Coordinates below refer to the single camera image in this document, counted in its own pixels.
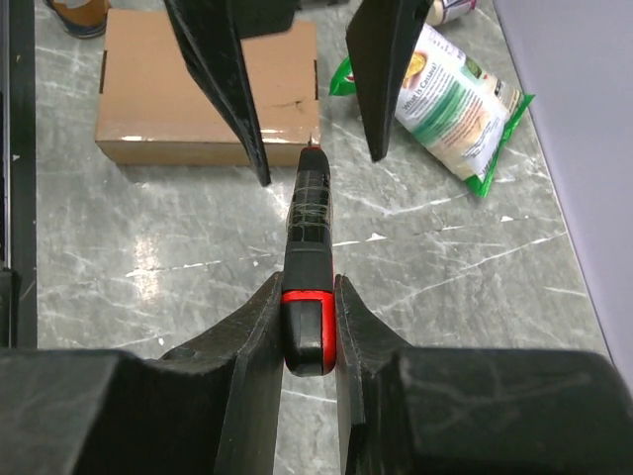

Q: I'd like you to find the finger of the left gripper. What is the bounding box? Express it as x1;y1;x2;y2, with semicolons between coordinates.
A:
165;0;297;186
346;0;432;162

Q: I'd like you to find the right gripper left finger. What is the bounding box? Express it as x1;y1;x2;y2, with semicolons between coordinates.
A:
1;273;283;474

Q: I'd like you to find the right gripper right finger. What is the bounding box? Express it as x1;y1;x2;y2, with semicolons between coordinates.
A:
335;276;632;474

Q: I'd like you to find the brown cardboard express box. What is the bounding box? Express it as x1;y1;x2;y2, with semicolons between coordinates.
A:
95;9;320;167

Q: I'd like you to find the purple small yogurt cup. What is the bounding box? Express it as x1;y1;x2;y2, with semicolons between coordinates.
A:
425;0;477;27

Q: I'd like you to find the green white chips bag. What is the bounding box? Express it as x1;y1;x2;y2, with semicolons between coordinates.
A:
328;22;536;199

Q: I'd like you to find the metal tin can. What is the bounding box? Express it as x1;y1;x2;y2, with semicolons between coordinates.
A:
45;0;110;40

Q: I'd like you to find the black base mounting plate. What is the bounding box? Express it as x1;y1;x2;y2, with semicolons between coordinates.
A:
1;1;38;348

